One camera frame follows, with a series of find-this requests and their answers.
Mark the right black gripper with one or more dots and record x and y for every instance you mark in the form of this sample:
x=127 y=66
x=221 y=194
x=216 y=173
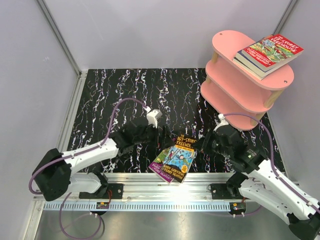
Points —
x=210 y=134

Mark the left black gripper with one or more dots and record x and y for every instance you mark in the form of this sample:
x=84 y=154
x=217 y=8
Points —
x=167 y=142

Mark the blue 169-storey treehouse book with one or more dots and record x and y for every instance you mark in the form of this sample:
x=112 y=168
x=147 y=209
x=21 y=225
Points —
x=179 y=159

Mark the dark blue hardcover book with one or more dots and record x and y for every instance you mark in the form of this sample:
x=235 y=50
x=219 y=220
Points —
x=250 y=71

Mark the blue orange sunset paperback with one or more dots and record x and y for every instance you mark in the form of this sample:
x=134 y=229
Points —
x=250 y=65

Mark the red 13-storey treehouse book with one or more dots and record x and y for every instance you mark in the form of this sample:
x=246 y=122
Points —
x=271 y=52

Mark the purple treehouse book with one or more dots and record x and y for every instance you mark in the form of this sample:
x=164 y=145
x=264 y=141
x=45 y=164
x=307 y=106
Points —
x=156 y=166

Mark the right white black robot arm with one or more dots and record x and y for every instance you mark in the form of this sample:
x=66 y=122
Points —
x=257 y=179

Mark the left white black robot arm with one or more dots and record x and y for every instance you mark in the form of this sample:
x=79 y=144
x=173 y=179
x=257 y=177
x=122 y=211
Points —
x=59 y=173

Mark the black marble pattern mat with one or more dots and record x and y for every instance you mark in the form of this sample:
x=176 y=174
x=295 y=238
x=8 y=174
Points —
x=175 y=91

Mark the pink three-tier shelf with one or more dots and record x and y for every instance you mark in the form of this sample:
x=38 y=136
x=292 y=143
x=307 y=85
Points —
x=233 y=91

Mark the right small circuit board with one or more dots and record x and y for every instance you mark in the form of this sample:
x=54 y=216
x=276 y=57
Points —
x=238 y=208

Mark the small circuit board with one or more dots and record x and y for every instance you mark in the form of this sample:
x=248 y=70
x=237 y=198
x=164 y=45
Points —
x=102 y=205
x=238 y=208

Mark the left small circuit board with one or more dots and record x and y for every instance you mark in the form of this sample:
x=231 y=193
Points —
x=102 y=205

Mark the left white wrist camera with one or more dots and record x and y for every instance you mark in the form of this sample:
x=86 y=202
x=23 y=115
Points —
x=153 y=116

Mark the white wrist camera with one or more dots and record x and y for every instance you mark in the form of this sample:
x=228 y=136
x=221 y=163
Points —
x=153 y=116
x=222 y=121

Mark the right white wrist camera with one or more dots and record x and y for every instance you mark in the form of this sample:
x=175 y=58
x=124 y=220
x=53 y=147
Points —
x=222 y=121

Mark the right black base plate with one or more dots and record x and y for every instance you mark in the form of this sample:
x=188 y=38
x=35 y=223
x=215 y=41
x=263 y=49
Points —
x=219 y=191

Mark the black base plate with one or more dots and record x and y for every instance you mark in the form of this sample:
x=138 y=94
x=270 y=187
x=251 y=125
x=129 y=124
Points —
x=115 y=191
x=219 y=191

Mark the aluminium mounting rail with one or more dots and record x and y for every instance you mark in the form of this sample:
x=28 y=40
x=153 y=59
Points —
x=147 y=186

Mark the white slotted cable duct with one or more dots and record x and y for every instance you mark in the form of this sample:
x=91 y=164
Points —
x=140 y=206

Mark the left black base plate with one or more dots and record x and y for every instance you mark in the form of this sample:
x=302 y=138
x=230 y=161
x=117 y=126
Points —
x=115 y=191

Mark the left aluminium corner post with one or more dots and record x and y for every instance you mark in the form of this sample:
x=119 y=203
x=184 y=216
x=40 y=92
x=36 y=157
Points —
x=58 y=35

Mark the aluminium corner post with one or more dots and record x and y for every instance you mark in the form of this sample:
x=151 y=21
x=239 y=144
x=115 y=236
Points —
x=285 y=16
x=58 y=35

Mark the right aluminium corner post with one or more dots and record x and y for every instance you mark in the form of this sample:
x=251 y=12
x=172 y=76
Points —
x=285 y=16

